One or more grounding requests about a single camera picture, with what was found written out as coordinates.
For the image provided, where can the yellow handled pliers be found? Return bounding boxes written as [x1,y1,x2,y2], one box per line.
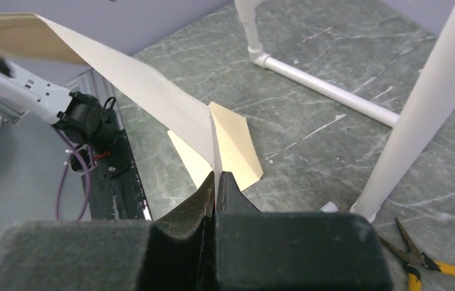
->
[379,218,455,290]

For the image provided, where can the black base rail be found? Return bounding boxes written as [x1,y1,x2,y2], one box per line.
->
[80,70,153,221]

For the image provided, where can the tan paper envelope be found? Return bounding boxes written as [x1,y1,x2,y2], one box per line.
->
[167,101,263,192]

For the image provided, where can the white letter paper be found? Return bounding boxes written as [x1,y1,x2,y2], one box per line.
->
[0,13,222,188]

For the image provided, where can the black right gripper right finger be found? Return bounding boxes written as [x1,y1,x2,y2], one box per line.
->
[215,172,393,290]

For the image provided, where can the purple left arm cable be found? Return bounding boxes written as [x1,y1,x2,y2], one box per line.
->
[53,127,93,221]

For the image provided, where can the white PVC pipe frame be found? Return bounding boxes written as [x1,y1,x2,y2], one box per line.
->
[235,1,455,221]

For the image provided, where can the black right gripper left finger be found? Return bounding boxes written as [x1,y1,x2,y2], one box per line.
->
[0,173,214,290]

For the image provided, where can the white green glue stick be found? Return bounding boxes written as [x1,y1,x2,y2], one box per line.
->
[319,201,339,213]

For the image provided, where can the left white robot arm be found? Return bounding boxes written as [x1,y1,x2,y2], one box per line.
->
[0,57,131,178]

